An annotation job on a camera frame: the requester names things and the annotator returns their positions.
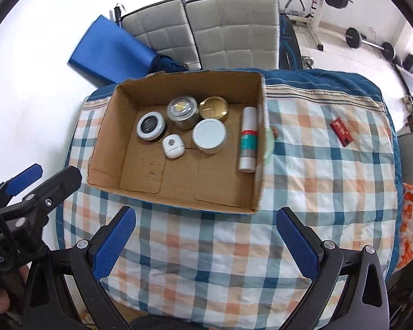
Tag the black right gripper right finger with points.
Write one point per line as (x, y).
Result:
(364, 301)

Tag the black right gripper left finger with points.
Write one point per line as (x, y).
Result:
(48, 303)

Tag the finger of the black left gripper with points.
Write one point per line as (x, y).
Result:
(44, 195)
(17, 184)

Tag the black and silver round tin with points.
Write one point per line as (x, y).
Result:
(151, 127)

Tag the small white oval case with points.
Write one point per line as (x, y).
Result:
(173, 146)

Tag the red rectangular packet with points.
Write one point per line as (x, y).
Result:
(341, 132)

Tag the large silver round tin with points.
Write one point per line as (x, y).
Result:
(183, 112)

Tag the white and teal spray bottle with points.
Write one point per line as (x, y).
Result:
(248, 140)

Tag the white lidded round jar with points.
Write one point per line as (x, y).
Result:
(209, 136)

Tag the gold round tin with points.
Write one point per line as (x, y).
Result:
(214, 107)

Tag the left hand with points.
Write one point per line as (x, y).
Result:
(4, 298)

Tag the orange and white cushion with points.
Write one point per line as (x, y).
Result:
(406, 229)

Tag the plaid checkered tablecloth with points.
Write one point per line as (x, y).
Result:
(232, 271)

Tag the open cardboard box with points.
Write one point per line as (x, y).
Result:
(124, 164)

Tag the dark blue folded umbrella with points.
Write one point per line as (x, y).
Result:
(166, 64)

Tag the left grey quilted cushion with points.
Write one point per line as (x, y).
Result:
(164, 27)

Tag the grey quilted cushion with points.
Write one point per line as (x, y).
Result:
(236, 33)
(164, 27)

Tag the short barbell on floor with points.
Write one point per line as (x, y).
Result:
(355, 39)

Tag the right grey quilted cushion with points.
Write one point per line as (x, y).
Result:
(236, 33)

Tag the white weight bench rack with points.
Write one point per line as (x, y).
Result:
(309, 17)

